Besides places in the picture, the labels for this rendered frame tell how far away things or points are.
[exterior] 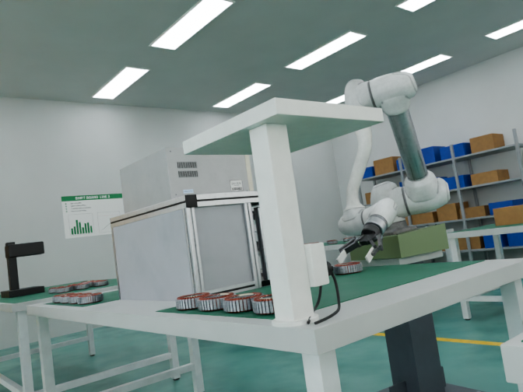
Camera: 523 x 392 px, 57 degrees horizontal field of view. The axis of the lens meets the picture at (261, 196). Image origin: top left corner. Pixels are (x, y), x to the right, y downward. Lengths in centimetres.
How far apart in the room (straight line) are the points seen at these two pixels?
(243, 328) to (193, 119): 758
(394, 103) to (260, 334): 146
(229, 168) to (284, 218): 100
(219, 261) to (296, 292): 76
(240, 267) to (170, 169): 45
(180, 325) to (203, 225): 46
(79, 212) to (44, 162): 84
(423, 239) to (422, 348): 55
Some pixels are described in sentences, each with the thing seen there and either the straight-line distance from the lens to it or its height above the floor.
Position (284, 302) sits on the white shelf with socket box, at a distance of 102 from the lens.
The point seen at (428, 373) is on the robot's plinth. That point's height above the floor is 15.
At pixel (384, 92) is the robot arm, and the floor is 150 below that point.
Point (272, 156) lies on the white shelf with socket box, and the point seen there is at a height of 110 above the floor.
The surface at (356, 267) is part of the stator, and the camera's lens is 188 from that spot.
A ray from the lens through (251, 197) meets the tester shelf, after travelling 184.
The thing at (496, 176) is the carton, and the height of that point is 135.
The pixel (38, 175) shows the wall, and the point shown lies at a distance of 734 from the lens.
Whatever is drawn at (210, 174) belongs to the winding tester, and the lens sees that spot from 192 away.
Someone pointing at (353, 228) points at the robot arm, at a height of 92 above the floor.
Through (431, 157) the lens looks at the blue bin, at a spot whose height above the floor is 187.
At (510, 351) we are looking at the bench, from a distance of 74.
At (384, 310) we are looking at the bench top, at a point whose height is 74.
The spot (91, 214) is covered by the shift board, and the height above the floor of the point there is 162.
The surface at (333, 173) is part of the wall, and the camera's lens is 1059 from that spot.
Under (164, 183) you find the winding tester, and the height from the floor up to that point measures 119.
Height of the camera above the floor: 93
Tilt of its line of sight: 5 degrees up
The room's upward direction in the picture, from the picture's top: 8 degrees counter-clockwise
